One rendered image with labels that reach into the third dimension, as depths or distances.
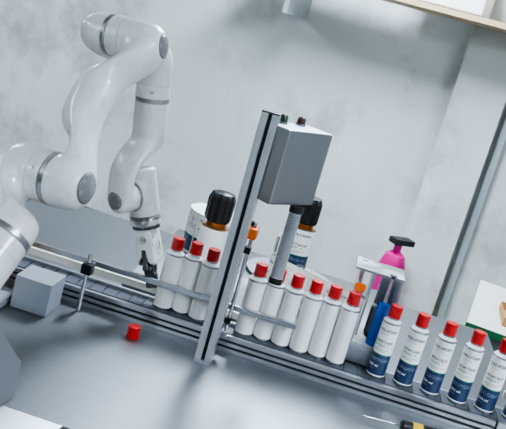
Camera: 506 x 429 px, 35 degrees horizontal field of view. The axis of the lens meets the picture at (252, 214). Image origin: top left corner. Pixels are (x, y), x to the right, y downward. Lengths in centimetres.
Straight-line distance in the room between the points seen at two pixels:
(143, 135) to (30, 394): 72
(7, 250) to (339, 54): 371
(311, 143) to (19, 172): 69
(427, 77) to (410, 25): 32
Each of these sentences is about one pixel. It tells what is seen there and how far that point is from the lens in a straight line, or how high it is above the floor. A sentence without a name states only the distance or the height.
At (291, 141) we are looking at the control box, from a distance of 194.
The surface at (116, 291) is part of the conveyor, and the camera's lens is 230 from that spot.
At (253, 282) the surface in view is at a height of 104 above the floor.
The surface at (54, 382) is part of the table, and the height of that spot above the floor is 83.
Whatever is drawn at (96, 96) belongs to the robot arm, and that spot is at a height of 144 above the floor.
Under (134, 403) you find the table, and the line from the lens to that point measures 186.
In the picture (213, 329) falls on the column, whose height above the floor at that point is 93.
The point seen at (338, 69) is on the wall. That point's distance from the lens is 516.
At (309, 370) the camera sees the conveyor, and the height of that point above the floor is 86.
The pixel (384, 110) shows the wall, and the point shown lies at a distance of 510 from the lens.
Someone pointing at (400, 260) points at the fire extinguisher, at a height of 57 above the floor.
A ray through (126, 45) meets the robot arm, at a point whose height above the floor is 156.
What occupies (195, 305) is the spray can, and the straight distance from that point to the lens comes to 222.
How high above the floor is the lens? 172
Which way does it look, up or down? 14 degrees down
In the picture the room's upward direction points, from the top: 16 degrees clockwise
